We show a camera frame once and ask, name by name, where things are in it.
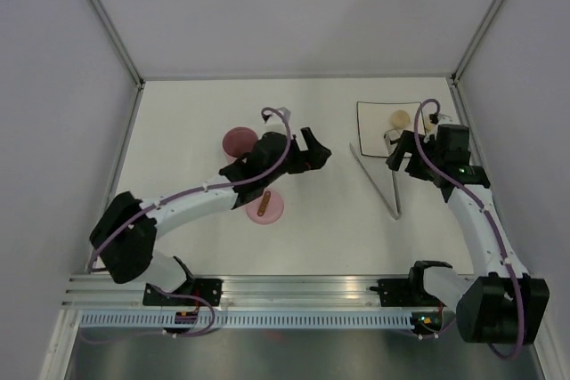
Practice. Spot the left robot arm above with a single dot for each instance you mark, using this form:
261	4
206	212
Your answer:
124	238

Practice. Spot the pink lunch box lid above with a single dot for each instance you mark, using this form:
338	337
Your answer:
266	209

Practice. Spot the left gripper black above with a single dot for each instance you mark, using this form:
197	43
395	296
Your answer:
315	158

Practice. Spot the pink cylindrical lunch box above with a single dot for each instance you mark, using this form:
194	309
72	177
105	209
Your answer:
238	141

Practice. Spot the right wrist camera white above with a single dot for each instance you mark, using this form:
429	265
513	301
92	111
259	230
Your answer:
443	120

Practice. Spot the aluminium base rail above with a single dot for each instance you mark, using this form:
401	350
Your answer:
100	290

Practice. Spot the left aluminium frame post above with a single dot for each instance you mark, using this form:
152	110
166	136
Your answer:
116	41

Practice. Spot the right aluminium frame post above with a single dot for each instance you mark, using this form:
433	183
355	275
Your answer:
490	15

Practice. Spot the round beige bun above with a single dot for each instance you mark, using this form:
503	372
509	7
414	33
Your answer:
400	119
430	123

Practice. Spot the white slotted cable duct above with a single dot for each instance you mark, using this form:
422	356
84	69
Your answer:
397	320

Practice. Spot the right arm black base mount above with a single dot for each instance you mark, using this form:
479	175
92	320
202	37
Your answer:
394	292

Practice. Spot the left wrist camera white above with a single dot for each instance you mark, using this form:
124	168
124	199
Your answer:
275	119

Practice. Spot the white square plate black rim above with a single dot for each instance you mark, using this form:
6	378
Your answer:
373	120

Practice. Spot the aluminium frame post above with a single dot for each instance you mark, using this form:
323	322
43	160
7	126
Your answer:
490	15
116	41

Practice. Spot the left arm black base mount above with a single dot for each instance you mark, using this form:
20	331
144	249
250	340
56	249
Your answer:
196	293

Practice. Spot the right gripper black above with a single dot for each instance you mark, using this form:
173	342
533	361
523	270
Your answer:
395	157

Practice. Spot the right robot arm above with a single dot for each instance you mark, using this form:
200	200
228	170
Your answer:
503	304

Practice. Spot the metal tongs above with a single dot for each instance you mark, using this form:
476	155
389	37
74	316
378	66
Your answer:
382	179

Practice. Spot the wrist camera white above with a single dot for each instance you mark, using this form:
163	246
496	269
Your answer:
275	119
443	120

